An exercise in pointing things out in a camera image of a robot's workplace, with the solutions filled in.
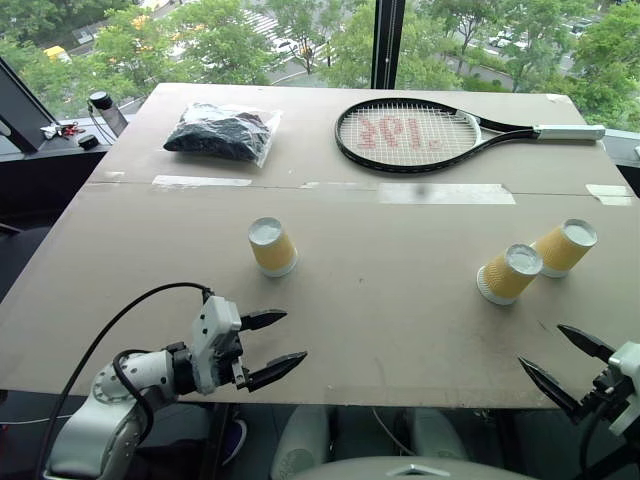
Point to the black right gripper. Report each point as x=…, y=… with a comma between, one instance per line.
x=605, y=390

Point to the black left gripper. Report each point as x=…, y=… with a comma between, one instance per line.
x=239, y=365

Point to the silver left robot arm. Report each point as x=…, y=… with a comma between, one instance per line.
x=95, y=425

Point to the yellow paper cup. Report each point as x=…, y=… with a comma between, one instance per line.
x=507, y=277
x=562, y=250
x=272, y=250

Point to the white rounded robot leg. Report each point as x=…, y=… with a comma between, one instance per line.
x=300, y=440
x=437, y=432

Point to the blue shoe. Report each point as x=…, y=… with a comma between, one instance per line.
x=236, y=442

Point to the short pale tape strip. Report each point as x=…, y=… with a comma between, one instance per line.
x=610, y=194

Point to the long white tape strip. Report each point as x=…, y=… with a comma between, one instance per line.
x=200, y=181

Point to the grey robot torso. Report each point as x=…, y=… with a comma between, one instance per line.
x=415, y=470

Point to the wide white tape strip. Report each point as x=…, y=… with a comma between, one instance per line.
x=445, y=194

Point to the clear bag of dark items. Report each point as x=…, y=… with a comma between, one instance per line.
x=220, y=135

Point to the black white tennis racket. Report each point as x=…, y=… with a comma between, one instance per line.
x=567, y=133

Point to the round black cap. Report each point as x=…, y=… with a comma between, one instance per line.
x=87, y=141

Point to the black water bottle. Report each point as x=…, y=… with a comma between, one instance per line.
x=107, y=112

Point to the black side desk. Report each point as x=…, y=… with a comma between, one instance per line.
x=40, y=175

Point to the red and white keys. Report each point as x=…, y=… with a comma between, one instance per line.
x=60, y=131

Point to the black slanted monitor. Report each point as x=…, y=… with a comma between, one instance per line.
x=20, y=110

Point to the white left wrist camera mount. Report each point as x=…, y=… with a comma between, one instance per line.
x=215, y=340

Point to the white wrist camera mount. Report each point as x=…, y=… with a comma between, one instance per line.
x=215, y=340
x=627, y=380

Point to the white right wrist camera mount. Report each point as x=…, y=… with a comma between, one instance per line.
x=627, y=380

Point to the black window frame post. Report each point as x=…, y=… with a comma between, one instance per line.
x=387, y=40

